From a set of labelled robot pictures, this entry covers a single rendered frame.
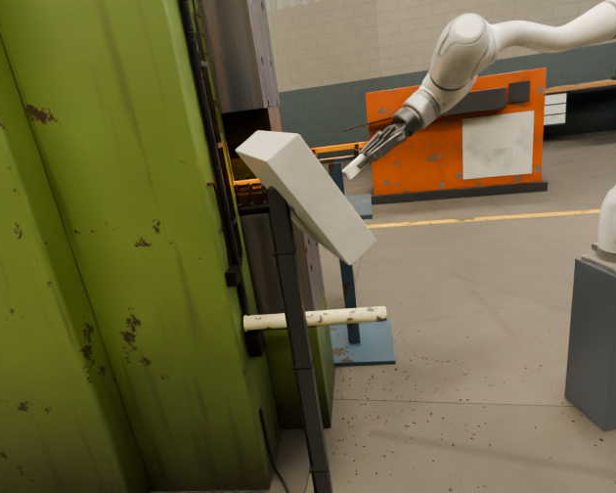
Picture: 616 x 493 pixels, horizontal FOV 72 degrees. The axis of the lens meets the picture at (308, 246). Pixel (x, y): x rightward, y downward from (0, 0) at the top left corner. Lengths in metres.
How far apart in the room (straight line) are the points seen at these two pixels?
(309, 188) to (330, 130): 8.35
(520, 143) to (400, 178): 1.29
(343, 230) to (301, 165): 0.16
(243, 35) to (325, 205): 0.71
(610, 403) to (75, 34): 1.99
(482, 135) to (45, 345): 4.48
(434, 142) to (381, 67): 4.24
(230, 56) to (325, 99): 7.78
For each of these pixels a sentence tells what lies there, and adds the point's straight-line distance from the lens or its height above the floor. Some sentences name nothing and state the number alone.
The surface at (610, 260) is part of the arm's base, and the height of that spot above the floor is 0.63.
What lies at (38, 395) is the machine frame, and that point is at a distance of 1.61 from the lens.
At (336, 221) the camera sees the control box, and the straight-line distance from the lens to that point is 0.85.
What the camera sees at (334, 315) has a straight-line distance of 1.30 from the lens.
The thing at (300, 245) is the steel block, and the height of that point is 0.79.
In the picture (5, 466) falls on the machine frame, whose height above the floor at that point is 0.24.
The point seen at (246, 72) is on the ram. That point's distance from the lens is 1.39.
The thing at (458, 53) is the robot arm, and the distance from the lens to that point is 1.07.
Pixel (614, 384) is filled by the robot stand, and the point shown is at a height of 0.20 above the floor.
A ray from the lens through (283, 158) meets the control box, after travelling 0.79.
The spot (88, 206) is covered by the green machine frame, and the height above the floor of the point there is 1.06.
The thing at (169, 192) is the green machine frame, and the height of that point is 1.07.
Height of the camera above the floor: 1.25
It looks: 19 degrees down
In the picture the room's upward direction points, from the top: 8 degrees counter-clockwise
